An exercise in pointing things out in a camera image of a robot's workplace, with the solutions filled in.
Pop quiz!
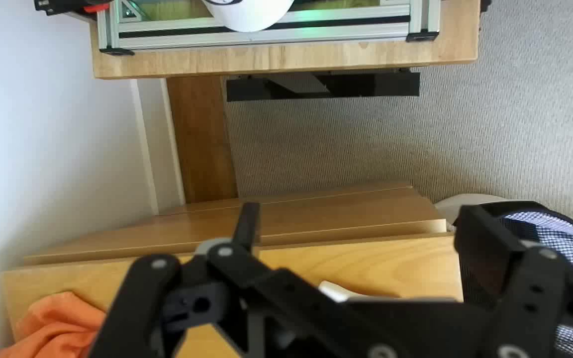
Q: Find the black box under platform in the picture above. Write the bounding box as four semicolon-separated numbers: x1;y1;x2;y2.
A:
224;68;421;104

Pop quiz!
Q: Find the large wooden dresser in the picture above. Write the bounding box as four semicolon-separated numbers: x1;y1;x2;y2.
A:
0;184;467;358

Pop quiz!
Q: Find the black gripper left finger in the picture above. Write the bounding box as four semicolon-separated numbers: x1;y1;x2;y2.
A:
89;201;314;358

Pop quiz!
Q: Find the wooden robot platform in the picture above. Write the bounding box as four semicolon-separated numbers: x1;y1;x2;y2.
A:
89;0;483;205

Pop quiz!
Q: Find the orange towel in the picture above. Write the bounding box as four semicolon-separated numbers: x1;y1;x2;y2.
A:
0;291;111;358

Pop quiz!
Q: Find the black bar with orange clip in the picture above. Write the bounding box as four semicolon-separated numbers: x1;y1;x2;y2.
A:
33;0;113;18

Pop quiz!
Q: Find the white floor object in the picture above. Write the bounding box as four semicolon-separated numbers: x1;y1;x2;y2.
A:
433;192;503;227

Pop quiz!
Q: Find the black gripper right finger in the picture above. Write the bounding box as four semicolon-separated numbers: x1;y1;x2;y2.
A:
453;201;573;358

